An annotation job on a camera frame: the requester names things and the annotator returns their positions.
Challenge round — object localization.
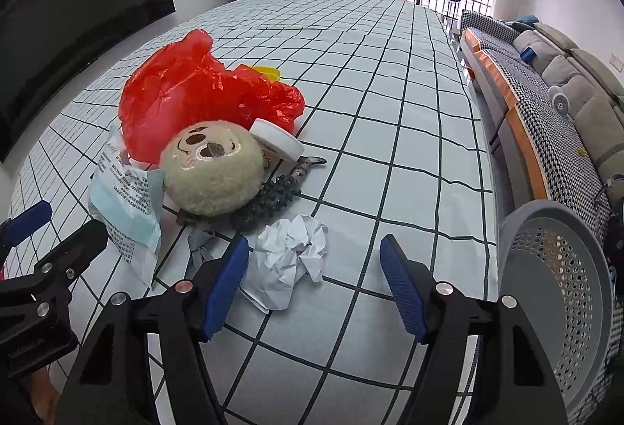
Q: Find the white round lid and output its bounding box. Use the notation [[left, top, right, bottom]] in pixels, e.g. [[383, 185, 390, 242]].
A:
[[250, 119, 303, 161]]

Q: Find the grey sofa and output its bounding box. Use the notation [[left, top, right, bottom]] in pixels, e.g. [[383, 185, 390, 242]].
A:
[[461, 10, 624, 231]]

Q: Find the red plastic bag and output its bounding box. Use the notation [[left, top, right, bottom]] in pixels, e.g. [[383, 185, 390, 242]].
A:
[[118, 29, 306, 166]]

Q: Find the grey patterned clip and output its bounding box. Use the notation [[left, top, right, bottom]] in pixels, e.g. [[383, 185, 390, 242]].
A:
[[280, 155, 326, 192]]

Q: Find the black television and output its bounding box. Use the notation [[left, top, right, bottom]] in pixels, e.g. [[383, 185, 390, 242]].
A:
[[0, 0, 176, 162]]

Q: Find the printed white blue packet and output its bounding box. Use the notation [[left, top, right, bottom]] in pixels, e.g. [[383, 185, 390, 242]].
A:
[[88, 125, 167, 289]]

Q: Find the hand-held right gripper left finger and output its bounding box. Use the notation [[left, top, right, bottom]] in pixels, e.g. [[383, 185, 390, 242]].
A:
[[53, 235, 250, 425]]

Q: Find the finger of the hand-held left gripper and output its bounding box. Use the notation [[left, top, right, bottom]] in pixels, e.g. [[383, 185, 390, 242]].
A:
[[0, 201, 53, 251], [0, 219, 110, 309]]

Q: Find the grey perforated basket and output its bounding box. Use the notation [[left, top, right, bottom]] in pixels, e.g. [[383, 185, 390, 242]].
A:
[[497, 199, 616, 416]]

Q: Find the yellow plastic container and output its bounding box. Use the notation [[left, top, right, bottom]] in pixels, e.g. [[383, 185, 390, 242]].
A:
[[251, 64, 282, 82]]

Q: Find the grey blue cushion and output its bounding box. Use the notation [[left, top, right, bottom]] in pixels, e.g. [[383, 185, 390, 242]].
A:
[[519, 32, 551, 65]]

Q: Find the white paper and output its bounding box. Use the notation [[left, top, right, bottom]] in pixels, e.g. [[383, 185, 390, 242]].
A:
[[240, 214, 330, 313]]

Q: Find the crumpled grey wrapper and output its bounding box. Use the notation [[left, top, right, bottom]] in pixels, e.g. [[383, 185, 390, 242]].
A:
[[184, 227, 218, 277]]

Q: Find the beige plush bear head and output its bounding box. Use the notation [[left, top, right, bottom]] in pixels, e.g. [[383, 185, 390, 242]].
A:
[[160, 119, 268, 217]]

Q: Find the houndstooth sofa cover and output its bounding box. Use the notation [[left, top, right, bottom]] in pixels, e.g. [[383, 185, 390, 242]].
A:
[[461, 10, 612, 240]]

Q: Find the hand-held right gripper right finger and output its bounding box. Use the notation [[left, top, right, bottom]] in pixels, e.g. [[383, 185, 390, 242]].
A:
[[379, 234, 569, 425]]

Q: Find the white checkered tablecloth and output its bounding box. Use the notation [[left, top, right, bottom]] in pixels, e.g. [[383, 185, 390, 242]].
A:
[[5, 0, 500, 425]]

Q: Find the person's left hand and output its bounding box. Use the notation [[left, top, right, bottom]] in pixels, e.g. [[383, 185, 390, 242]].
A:
[[19, 366, 62, 425]]

